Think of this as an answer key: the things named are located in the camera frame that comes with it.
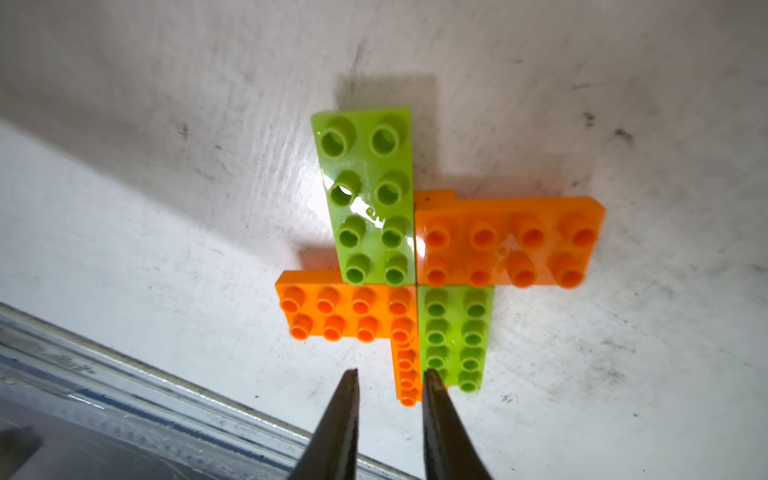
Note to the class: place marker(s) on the green brick long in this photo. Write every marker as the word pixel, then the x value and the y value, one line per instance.
pixel 454 327

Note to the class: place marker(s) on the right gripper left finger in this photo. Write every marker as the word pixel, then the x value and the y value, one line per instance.
pixel 332 450

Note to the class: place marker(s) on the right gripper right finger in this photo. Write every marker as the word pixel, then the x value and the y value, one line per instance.
pixel 448 451

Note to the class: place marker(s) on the aluminium front rail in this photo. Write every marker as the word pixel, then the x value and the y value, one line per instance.
pixel 95 413

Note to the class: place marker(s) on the orange brick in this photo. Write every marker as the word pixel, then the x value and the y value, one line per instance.
pixel 407 373
pixel 319 303
pixel 492 242

